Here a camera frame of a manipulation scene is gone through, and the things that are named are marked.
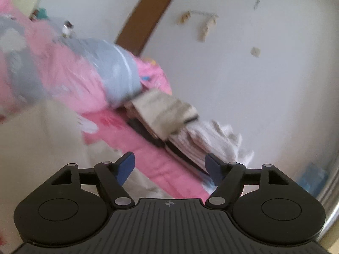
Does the pink quilt with coloured shapes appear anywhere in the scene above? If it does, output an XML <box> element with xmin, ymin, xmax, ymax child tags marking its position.
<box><xmin>135</xmin><ymin>57</ymin><xmax>172</xmax><ymax>96</ymax></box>

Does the dark folded garment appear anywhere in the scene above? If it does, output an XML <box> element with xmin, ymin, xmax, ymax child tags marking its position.
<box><xmin>127</xmin><ymin>119</ymin><xmax>170</xmax><ymax>149</ymax></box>

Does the chrome metal pipe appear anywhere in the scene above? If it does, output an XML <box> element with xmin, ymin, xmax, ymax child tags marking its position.
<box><xmin>316</xmin><ymin>188</ymin><xmax>339</xmax><ymax>240</ymax></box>

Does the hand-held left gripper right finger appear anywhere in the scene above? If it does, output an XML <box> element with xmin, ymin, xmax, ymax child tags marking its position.
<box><xmin>205</xmin><ymin>153</ymin><xmax>290</xmax><ymax>209</ymax></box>

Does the folded beige garment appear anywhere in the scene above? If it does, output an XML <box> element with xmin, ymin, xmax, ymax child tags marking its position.
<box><xmin>124</xmin><ymin>88</ymin><xmax>199</xmax><ymax>139</ymax></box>

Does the pink and grey quilt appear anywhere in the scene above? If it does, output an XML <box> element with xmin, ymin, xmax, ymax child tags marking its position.
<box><xmin>0</xmin><ymin>0</ymin><xmax>142</xmax><ymax>122</ymax></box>

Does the pink floral bed sheet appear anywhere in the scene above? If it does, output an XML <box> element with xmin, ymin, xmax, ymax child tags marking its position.
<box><xmin>79</xmin><ymin>108</ymin><xmax>212</xmax><ymax>202</ymax></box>

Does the blue plastic bag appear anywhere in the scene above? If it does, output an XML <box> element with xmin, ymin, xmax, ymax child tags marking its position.
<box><xmin>297</xmin><ymin>163</ymin><xmax>329</xmax><ymax>191</ymax></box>

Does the beige jacket with black lines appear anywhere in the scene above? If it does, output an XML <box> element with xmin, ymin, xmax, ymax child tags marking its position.
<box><xmin>0</xmin><ymin>99</ymin><xmax>175</xmax><ymax>244</ymax></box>

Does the checked knit garment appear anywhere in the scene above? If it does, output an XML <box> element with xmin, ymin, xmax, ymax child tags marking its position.
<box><xmin>165</xmin><ymin>120</ymin><xmax>255</xmax><ymax>175</ymax></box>

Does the brown wooden door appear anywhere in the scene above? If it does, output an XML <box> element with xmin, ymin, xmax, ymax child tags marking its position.
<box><xmin>115</xmin><ymin>0</ymin><xmax>176</xmax><ymax>56</ymax></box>

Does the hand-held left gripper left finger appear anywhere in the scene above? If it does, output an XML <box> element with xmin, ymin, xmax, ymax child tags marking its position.
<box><xmin>50</xmin><ymin>151</ymin><xmax>135</xmax><ymax>209</ymax></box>

